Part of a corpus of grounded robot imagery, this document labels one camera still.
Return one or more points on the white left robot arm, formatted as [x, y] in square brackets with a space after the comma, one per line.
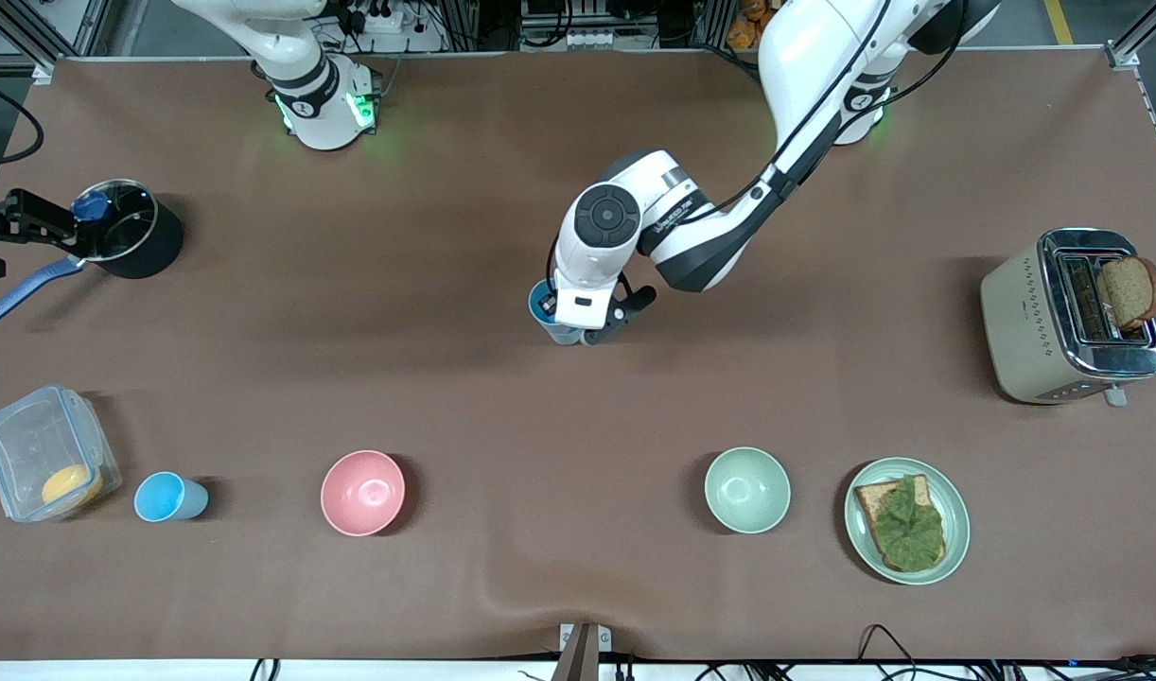
[824, 47]

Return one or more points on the glass lid blue knob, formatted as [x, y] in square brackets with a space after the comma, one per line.
[129, 227]

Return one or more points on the brown table cover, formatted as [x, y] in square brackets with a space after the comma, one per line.
[351, 284]

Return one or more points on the clear plastic food container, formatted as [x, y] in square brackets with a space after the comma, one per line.
[29, 440]

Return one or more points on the pale green bowl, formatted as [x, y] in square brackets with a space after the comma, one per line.
[746, 490]

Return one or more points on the pink bowl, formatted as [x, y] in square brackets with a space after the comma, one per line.
[362, 492]

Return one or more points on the white power strip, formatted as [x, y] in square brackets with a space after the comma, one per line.
[592, 40]
[389, 24]

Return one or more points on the yellow round food piece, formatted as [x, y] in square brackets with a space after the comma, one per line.
[72, 484]

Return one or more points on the bag of orange buns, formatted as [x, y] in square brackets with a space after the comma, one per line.
[744, 33]

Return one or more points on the toast slice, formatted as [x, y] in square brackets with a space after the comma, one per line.
[869, 497]

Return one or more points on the green lettuce leaf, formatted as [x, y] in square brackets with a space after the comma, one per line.
[909, 530]

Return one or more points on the pale green plate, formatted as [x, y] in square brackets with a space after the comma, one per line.
[956, 515]

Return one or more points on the cream chrome toaster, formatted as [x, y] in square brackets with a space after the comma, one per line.
[1023, 322]

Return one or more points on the brown bread slice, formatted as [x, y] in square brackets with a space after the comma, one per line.
[1129, 291]

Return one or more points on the aluminium frame rail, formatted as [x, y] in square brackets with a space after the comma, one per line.
[1122, 55]
[88, 24]

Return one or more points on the metal camera bracket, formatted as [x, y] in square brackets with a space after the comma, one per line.
[587, 653]

